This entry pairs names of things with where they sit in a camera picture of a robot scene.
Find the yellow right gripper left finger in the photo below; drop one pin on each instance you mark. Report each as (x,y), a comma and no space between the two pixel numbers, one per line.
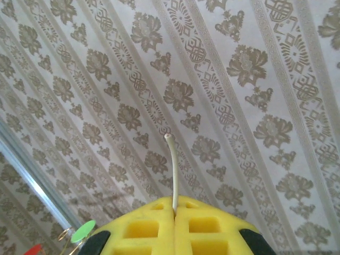
(143,233)

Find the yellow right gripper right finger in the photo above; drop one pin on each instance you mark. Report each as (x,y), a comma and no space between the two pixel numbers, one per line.
(212,233)

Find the aluminium frame post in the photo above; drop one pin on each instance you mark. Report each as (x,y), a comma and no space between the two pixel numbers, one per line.
(32,175)

